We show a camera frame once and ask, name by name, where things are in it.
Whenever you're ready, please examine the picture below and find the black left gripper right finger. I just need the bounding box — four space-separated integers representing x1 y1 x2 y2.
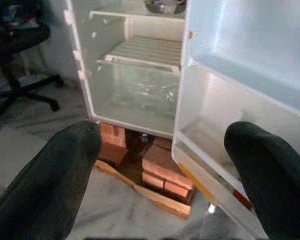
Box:
224 121 300 240

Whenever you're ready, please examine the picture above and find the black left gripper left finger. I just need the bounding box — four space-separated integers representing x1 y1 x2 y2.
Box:
0 120 103 240

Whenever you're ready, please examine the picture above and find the white fridge door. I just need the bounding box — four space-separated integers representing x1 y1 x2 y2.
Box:
171 0 300 240

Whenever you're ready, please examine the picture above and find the white open fridge body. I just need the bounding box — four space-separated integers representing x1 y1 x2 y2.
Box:
39 0 188 137

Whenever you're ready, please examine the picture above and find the white slatted fridge shelf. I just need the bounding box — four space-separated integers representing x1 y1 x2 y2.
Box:
96 34 183 72

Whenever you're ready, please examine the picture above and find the red brick stack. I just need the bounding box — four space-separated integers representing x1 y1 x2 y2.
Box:
98 122 127 166
141 138 197 206

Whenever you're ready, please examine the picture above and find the flat brown cardboard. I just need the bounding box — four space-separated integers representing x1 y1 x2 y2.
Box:
93 159 192 221

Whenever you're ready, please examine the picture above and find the clear crisper drawer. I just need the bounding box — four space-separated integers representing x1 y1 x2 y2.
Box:
89 62 181 126

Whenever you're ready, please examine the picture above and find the black office chair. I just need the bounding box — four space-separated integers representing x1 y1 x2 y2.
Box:
0 0 65 133

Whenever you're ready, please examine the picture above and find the steel bowl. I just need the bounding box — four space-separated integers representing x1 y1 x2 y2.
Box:
143 0 187 15

